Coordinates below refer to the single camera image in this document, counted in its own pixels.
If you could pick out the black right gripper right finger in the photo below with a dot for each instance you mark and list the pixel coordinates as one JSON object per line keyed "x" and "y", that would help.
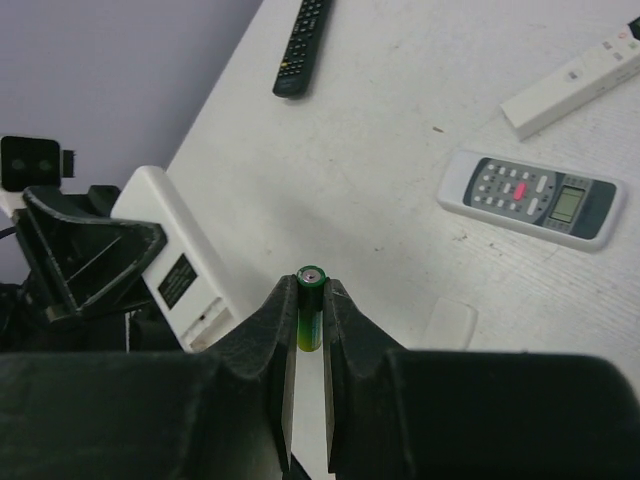
{"x": 396, "y": 413}

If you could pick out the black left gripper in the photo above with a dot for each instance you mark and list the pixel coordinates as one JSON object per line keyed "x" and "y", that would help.
{"x": 85, "y": 281}

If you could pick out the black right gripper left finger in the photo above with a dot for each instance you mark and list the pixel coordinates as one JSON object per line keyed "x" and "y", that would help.
{"x": 223, "y": 413}

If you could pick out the white battery cover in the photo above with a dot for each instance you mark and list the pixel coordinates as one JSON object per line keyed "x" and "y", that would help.
{"x": 451, "y": 326}

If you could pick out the green AA battery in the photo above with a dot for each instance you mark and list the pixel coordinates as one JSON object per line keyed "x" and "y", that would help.
{"x": 311, "y": 280}

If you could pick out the white grey AC remote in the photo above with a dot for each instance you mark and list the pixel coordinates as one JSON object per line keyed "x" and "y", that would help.
{"x": 568, "y": 208}

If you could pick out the black TV remote control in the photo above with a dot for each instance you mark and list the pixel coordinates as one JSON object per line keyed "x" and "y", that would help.
{"x": 298, "y": 62}

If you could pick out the slim white remote control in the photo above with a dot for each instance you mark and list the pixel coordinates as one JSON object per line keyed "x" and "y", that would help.
{"x": 597, "y": 70}

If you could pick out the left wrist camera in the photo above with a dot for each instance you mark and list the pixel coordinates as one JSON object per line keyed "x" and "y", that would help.
{"x": 28, "y": 162}

